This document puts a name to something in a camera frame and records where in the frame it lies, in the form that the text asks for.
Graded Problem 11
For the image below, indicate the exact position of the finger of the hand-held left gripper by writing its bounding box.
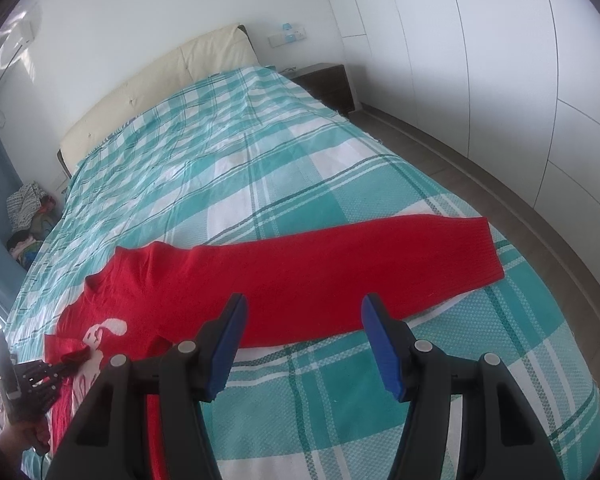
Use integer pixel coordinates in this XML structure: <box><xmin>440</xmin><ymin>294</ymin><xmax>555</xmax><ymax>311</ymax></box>
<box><xmin>26</xmin><ymin>378</ymin><xmax>63</xmax><ymax>409</ymax></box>
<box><xmin>20</xmin><ymin>347</ymin><xmax>88</xmax><ymax>380</ymax></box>

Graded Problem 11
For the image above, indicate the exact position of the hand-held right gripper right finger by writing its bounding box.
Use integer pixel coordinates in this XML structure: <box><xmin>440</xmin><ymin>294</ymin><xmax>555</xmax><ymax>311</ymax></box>
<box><xmin>361</xmin><ymin>293</ymin><xmax>562</xmax><ymax>480</ymax></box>

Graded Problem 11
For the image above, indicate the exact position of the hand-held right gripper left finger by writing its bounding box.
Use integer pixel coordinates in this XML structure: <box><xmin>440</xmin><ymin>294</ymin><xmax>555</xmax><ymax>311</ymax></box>
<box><xmin>45</xmin><ymin>292</ymin><xmax>251</xmax><ymax>480</ymax></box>

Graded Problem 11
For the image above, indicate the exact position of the red sweater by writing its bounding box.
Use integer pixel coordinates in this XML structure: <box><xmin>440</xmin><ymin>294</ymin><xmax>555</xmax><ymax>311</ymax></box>
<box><xmin>44</xmin><ymin>214</ymin><xmax>506</xmax><ymax>480</ymax></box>

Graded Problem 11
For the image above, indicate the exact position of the pile of mixed clothes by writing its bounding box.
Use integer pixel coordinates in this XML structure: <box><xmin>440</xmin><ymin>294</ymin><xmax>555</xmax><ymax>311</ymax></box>
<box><xmin>5</xmin><ymin>182</ymin><xmax>59</xmax><ymax>263</ymax></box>

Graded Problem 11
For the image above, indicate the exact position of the person's left hand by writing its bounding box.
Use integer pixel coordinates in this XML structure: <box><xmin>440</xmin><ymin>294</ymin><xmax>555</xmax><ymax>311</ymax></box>
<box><xmin>0</xmin><ymin>411</ymin><xmax>52</xmax><ymax>457</ymax></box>

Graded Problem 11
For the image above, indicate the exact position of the teal plaid bed sheet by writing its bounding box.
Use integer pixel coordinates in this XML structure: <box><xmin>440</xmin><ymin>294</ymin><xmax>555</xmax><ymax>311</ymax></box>
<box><xmin>2</xmin><ymin>66</ymin><xmax>600</xmax><ymax>480</ymax></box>

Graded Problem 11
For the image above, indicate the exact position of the dark wooden nightstand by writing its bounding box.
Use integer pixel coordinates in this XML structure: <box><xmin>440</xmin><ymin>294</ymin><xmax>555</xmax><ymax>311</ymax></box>
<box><xmin>292</xmin><ymin>62</ymin><xmax>356</xmax><ymax>116</ymax></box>

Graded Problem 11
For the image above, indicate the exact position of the cream padded headboard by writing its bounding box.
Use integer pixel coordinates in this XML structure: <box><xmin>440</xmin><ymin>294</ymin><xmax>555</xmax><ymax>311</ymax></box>
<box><xmin>57</xmin><ymin>23</ymin><xmax>261</xmax><ymax>177</ymax></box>

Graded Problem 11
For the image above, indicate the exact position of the white wardrobe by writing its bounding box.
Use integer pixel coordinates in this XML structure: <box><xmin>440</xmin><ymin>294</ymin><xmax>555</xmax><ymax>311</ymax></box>
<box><xmin>340</xmin><ymin>0</ymin><xmax>600</xmax><ymax>241</ymax></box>

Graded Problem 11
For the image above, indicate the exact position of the white air conditioner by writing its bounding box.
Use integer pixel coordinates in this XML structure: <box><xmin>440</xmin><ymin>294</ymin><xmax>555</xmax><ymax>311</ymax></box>
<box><xmin>0</xmin><ymin>2</ymin><xmax>43</xmax><ymax>98</ymax></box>

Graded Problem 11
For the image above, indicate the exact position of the white wall socket panel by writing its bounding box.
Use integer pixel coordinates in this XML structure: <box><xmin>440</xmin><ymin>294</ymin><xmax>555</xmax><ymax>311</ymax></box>
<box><xmin>267</xmin><ymin>22</ymin><xmax>307</xmax><ymax>47</ymax></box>

